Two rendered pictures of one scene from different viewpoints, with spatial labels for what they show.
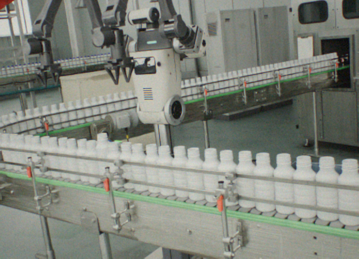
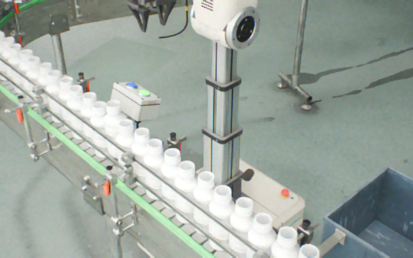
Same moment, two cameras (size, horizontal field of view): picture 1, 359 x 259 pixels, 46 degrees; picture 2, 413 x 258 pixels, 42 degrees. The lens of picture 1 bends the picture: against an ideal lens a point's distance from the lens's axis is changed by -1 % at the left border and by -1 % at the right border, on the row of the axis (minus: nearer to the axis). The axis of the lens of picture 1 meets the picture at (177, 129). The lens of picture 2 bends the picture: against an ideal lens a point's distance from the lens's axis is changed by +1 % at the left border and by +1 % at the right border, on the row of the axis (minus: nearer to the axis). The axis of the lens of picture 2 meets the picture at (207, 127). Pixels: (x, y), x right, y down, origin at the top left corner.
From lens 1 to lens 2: 0.63 m
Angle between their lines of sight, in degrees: 25
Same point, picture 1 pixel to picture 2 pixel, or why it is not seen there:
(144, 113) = (198, 24)
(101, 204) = not seen: hidden behind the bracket
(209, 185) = (234, 245)
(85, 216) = (87, 188)
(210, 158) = (241, 216)
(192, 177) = (214, 225)
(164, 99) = (228, 15)
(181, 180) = (202, 218)
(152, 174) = (168, 190)
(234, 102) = not seen: outside the picture
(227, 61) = not seen: outside the picture
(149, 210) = (159, 229)
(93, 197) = (97, 175)
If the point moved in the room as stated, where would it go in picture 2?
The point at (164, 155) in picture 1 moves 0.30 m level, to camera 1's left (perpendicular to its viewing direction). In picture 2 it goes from (185, 178) to (61, 165)
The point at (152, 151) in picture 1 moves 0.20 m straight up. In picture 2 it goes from (172, 164) to (168, 92)
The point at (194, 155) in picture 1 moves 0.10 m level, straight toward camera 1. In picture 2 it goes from (221, 201) to (213, 234)
